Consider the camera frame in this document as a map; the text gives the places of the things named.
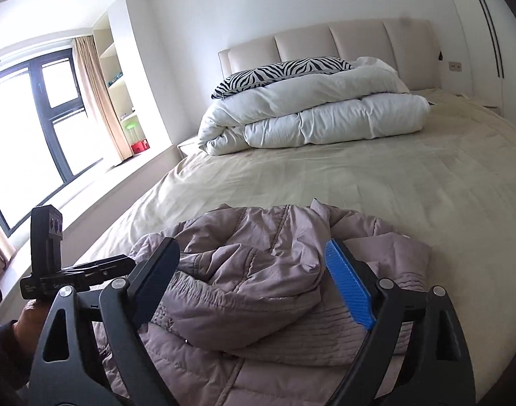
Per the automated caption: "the built-in wall shelf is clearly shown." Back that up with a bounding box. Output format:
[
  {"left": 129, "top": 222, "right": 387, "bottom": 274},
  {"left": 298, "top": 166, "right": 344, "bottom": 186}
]
[{"left": 93, "top": 13, "right": 151, "bottom": 158}]

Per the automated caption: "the white folded duvet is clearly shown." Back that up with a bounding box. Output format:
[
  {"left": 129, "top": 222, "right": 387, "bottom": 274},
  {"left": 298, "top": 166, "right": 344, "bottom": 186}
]
[{"left": 197, "top": 56, "right": 431, "bottom": 156}]

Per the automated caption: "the zebra print pillow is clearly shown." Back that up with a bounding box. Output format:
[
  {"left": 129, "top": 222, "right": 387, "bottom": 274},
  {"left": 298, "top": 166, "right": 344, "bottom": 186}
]
[{"left": 211, "top": 57, "right": 354, "bottom": 99}]

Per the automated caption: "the low white bedside cabinet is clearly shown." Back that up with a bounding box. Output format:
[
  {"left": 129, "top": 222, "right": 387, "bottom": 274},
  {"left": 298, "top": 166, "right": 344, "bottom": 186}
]
[{"left": 456, "top": 92, "right": 503, "bottom": 113}]

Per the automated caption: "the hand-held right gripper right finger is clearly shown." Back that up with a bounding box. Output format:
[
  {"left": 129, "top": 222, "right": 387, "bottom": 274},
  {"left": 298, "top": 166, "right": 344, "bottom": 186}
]
[{"left": 325, "top": 238, "right": 474, "bottom": 406}]

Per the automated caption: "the beige bed with padded headboard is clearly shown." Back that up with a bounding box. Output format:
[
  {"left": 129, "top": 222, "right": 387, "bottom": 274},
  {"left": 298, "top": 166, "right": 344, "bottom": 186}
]
[{"left": 0, "top": 19, "right": 516, "bottom": 406}]

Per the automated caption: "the beige curtain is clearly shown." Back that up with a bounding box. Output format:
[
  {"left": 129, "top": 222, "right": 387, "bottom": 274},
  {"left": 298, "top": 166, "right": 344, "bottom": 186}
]
[{"left": 72, "top": 36, "right": 134, "bottom": 162}]

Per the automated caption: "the dark framed window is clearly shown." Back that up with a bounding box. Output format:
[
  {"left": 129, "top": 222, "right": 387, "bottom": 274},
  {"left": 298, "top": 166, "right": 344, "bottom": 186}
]
[{"left": 0, "top": 48, "right": 105, "bottom": 234}]

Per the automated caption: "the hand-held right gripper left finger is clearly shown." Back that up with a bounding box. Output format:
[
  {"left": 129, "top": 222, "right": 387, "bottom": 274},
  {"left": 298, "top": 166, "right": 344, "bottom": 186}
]
[{"left": 29, "top": 237, "right": 181, "bottom": 406}]

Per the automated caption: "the white wardrobe with black handles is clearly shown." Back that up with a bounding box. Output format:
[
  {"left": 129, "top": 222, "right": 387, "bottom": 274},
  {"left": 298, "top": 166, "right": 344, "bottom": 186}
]
[{"left": 438, "top": 0, "right": 516, "bottom": 111}]

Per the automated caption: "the white nightstand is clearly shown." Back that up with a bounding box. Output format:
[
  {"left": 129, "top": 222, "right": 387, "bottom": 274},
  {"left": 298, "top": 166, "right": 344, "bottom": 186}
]
[{"left": 177, "top": 136, "right": 205, "bottom": 160}]

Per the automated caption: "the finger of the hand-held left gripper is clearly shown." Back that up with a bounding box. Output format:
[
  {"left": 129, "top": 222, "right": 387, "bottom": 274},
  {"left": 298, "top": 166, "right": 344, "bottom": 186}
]
[{"left": 62, "top": 254, "right": 136, "bottom": 291}]

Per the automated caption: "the green lamp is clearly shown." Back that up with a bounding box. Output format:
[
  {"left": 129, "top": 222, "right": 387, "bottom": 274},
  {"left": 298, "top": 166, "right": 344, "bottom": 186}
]
[{"left": 122, "top": 117, "right": 139, "bottom": 153}]

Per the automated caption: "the person's left forearm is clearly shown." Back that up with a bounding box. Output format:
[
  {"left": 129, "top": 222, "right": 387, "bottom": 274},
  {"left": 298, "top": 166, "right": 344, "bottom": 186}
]
[{"left": 0, "top": 323, "right": 35, "bottom": 406}]

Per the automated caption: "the mauve quilted down jacket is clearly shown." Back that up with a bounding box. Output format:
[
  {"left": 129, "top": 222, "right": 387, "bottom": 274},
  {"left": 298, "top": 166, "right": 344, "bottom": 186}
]
[{"left": 91, "top": 198, "right": 432, "bottom": 406}]

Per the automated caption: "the person's left hand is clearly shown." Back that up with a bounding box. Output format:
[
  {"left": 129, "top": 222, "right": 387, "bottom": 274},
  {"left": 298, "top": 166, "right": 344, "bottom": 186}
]
[{"left": 13, "top": 300, "right": 52, "bottom": 364}]

